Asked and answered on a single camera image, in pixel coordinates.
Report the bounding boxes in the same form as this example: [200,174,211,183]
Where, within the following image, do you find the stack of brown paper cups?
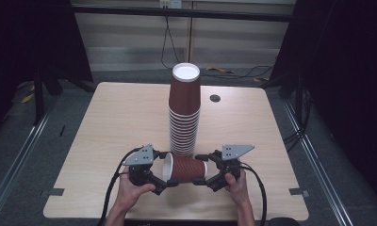
[168,62,203,158]

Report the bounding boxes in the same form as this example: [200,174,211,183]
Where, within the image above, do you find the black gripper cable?
[96,146,144,226]
[239,161,269,226]

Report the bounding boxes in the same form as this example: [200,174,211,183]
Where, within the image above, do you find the grey tape piece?
[48,187,66,197]
[288,187,310,198]

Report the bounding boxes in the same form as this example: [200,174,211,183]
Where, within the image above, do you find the black floor cables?
[200,64,274,80]

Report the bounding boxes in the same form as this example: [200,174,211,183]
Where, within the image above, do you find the person's right hand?
[223,170,252,206]

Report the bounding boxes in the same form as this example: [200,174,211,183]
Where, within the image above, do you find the black rounded object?
[269,217,301,226]

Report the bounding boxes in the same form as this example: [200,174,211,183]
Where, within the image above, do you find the black cable bundle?
[284,90,313,153]

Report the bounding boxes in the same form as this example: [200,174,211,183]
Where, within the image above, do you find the white wall socket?
[158,0,183,9]

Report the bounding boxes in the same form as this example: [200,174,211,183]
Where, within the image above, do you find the ribbed brown paper cup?
[161,152,208,184]

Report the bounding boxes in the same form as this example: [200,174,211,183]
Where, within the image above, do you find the black curtain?
[270,0,377,208]
[0,0,94,133]

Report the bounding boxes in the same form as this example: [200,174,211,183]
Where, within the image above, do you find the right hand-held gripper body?
[216,143,256,177]

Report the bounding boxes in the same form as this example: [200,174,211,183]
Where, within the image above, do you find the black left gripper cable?
[96,146,144,226]

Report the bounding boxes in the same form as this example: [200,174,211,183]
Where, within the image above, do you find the black horizontal bar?
[71,3,296,23]

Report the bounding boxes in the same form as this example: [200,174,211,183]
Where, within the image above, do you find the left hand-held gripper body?
[122,143,162,186]

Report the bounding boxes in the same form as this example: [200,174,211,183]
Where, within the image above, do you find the person's left hand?
[115,173,156,213]

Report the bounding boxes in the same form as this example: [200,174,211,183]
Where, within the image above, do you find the metal floor rail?
[282,100,355,226]
[0,106,53,218]

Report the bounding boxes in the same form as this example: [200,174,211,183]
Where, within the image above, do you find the hanging black cable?
[160,15,179,70]

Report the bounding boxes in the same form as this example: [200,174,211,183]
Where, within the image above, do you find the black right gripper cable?
[239,161,269,226]

